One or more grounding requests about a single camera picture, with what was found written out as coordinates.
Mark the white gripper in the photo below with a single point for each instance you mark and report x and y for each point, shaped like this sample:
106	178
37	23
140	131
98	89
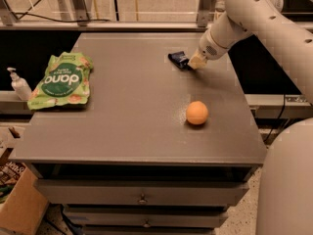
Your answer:
208	48

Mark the dark blue rxbar wrapper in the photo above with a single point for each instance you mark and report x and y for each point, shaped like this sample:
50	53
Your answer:
180	60

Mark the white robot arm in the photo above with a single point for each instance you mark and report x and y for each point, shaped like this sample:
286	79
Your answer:
285	200

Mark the green rice chip bag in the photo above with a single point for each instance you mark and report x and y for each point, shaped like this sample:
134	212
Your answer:
65	82

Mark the orange ball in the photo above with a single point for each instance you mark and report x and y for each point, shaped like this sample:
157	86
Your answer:
197	113

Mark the grey drawer cabinet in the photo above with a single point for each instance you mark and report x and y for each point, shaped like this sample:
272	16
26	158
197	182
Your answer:
134	127

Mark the top grey drawer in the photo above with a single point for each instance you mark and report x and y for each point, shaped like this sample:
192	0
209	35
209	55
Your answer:
142	193

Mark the grey drawer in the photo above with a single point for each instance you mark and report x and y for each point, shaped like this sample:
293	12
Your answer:
147	217
142	193

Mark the white pump bottle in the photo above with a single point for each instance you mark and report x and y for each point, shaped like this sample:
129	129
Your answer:
19	85

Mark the middle grey drawer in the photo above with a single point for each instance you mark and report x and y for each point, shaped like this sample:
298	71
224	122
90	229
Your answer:
147	217

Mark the cardboard box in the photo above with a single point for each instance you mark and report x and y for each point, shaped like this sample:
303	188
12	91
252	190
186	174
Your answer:
21	205

